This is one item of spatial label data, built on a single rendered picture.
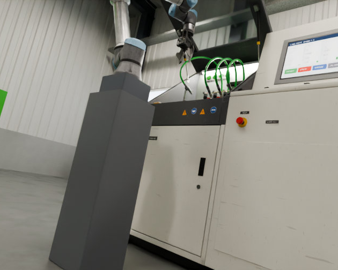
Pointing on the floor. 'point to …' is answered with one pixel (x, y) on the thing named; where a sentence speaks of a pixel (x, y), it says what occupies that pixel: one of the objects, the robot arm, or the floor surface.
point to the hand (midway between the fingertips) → (184, 61)
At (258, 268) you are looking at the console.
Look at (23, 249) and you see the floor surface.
